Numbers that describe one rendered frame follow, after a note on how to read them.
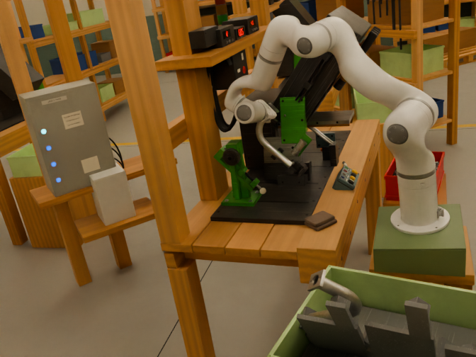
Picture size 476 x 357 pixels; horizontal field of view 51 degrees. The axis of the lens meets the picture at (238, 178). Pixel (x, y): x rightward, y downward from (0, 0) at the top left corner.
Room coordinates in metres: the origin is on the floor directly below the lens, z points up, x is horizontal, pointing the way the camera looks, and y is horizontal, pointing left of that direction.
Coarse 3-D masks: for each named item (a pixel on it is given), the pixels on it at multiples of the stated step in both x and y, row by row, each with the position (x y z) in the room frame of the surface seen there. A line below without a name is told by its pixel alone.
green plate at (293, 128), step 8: (304, 96) 2.15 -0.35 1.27; (280, 104) 2.19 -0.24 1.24; (288, 104) 2.18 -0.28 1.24; (296, 104) 2.16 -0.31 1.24; (304, 104) 2.15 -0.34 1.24; (280, 112) 2.18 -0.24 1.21; (288, 112) 2.17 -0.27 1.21; (296, 112) 2.15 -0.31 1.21; (304, 112) 2.14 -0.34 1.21; (280, 120) 2.18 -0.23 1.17; (288, 120) 2.16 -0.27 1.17; (296, 120) 2.14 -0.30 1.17; (304, 120) 2.13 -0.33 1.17; (288, 128) 2.15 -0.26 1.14; (296, 128) 2.14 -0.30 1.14; (304, 128) 2.12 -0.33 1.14; (288, 136) 2.14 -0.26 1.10; (296, 136) 2.13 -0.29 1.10
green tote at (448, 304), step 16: (336, 272) 1.25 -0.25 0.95; (352, 272) 1.23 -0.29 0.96; (368, 272) 1.21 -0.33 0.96; (352, 288) 1.23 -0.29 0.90; (368, 288) 1.20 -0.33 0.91; (384, 288) 1.18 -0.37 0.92; (400, 288) 1.15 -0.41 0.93; (416, 288) 1.13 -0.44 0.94; (432, 288) 1.10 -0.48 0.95; (448, 288) 1.08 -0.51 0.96; (304, 304) 1.11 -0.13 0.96; (320, 304) 1.18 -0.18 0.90; (368, 304) 1.20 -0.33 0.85; (384, 304) 1.18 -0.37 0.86; (400, 304) 1.15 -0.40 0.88; (432, 304) 1.10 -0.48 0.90; (448, 304) 1.08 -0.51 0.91; (464, 304) 1.06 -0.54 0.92; (432, 320) 1.10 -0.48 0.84; (448, 320) 1.08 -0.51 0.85; (464, 320) 1.06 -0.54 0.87; (288, 336) 1.01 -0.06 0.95; (304, 336) 1.08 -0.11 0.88; (272, 352) 0.95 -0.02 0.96; (288, 352) 1.00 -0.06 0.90
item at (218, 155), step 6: (222, 150) 1.98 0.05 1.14; (216, 156) 1.99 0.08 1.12; (222, 162) 1.98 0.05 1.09; (228, 168) 1.97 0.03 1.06; (240, 168) 1.96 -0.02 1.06; (246, 168) 1.98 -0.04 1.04; (240, 174) 1.95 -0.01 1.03; (246, 174) 1.96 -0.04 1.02; (240, 180) 1.95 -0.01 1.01; (246, 180) 1.96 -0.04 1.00; (252, 180) 1.95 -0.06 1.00; (258, 180) 1.96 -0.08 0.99; (246, 186) 1.94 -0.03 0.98; (252, 186) 1.94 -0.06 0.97
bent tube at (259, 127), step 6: (276, 108) 2.11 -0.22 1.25; (258, 126) 2.10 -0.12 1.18; (258, 132) 2.10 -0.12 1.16; (258, 138) 2.09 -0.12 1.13; (264, 138) 2.09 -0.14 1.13; (264, 144) 2.07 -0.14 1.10; (270, 144) 2.07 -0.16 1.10; (270, 150) 2.06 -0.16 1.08; (276, 150) 2.05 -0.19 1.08; (276, 156) 2.04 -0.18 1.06; (282, 156) 2.03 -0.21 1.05; (282, 162) 2.03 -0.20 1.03; (288, 162) 2.01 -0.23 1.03
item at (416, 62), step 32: (320, 0) 5.73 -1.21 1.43; (352, 0) 5.53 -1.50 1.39; (384, 0) 4.77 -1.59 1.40; (416, 0) 4.29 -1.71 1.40; (448, 0) 4.51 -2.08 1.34; (384, 32) 4.61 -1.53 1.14; (416, 32) 4.28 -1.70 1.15; (448, 32) 4.50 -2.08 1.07; (384, 64) 4.72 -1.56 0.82; (416, 64) 4.29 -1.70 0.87; (448, 64) 4.50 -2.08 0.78; (352, 96) 5.32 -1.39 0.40; (448, 96) 4.49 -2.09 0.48; (448, 128) 4.48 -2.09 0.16
